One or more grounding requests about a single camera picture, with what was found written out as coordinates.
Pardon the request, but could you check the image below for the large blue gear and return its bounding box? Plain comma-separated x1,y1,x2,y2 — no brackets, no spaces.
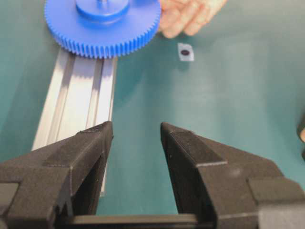
44,0,161,59

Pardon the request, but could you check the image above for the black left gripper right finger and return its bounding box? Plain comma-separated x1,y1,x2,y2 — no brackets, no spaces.
160,122,305,229

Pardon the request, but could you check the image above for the blurred human hand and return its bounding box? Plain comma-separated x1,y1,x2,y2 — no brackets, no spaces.
158,0,226,39

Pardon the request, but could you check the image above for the small clear tape marker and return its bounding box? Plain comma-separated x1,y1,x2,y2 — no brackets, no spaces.
178,43,194,62

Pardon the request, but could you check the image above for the silver aluminium extrusion rail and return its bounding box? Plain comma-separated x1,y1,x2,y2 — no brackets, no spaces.
30,50,119,198

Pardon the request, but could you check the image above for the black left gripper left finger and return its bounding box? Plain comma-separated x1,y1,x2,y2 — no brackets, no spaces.
0,121,113,229

